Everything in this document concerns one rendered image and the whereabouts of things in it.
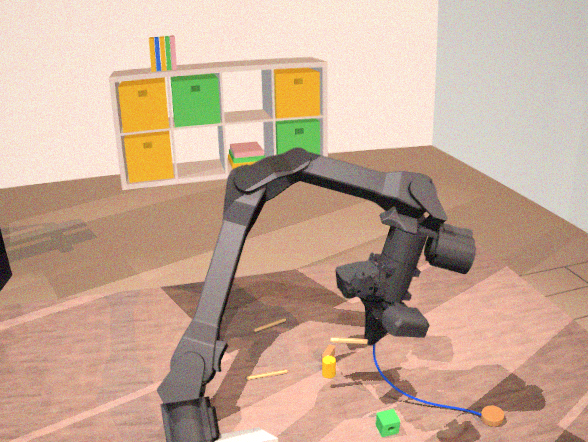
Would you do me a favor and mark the short yellow cylinder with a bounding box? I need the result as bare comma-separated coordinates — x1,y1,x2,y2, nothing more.
322,356,336,378

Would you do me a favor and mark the orange round disc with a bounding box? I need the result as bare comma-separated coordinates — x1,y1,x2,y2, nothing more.
480,405,504,427

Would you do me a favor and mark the green cube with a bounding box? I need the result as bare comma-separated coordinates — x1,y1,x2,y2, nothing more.
375,409,400,438

